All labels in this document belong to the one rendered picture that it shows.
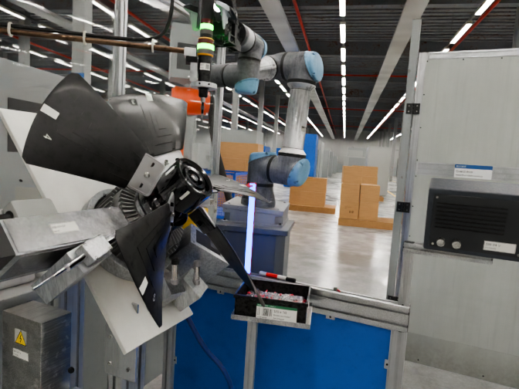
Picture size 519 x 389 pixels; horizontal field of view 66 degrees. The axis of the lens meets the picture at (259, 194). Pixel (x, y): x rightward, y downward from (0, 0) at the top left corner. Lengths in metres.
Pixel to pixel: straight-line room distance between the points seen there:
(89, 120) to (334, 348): 1.02
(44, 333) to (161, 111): 0.65
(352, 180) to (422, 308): 5.81
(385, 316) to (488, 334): 1.61
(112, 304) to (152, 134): 0.45
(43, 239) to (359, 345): 0.99
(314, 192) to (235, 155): 2.37
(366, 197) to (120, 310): 7.67
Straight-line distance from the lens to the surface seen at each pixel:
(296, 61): 1.64
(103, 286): 1.02
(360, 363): 1.44
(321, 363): 1.47
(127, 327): 1.01
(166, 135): 1.12
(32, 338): 1.20
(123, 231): 0.72
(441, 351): 2.94
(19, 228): 0.84
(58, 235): 0.87
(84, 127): 0.92
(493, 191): 1.22
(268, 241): 1.60
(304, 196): 10.19
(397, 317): 1.34
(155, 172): 0.98
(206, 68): 1.10
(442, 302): 2.83
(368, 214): 8.50
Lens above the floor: 1.28
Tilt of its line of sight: 5 degrees down
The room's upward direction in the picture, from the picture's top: 4 degrees clockwise
